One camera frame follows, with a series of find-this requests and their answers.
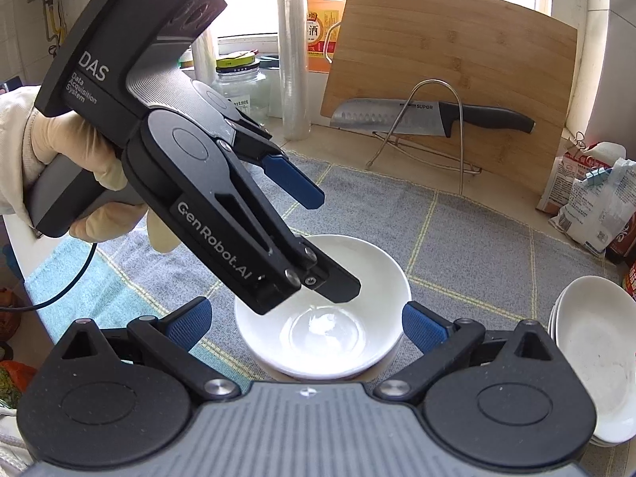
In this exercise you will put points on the white fruit print plate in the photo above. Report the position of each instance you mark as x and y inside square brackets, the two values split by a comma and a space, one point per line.
[601, 353]
[611, 443]
[552, 323]

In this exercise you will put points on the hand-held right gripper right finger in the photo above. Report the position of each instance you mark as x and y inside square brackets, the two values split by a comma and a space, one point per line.
[425, 325]

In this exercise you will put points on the grey blue checkered towel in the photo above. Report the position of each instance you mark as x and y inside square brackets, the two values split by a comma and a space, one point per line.
[472, 238]

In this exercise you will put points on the white red print bag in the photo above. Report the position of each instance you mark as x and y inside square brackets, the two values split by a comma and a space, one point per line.
[559, 179]

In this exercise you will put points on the orange green plastic bag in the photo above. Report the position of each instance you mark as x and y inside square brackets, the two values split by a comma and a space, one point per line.
[15, 382]

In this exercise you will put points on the white floral bowl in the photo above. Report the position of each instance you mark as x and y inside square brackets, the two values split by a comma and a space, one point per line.
[348, 328]
[377, 365]

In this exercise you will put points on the plastic wrap roll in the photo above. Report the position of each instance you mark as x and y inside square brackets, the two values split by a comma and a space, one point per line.
[204, 57]
[293, 59]

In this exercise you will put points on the bamboo cutting board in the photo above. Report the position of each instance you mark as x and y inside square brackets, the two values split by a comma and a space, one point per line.
[447, 39]

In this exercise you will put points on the crumpled white bag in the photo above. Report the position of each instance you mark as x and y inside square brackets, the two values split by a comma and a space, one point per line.
[596, 218]

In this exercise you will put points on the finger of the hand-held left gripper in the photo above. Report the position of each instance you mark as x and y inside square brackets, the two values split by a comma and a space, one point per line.
[298, 184]
[328, 278]

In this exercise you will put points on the dark soy sauce bottle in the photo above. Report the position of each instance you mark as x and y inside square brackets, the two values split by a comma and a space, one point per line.
[625, 248]

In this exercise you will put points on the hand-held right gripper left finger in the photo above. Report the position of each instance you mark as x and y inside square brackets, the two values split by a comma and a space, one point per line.
[191, 325]

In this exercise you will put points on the person's left hand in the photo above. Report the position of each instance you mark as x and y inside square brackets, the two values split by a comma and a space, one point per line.
[74, 134]

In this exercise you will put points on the brown round basket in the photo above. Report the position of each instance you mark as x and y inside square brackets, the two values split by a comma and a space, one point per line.
[10, 313]

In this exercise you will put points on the glass jar yellow lid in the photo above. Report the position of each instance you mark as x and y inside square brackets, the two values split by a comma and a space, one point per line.
[243, 89]

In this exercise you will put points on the orange cooking wine jug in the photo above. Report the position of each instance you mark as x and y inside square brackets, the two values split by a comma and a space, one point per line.
[320, 25]

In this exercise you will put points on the blue binder clip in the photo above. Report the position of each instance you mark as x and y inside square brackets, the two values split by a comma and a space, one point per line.
[598, 175]

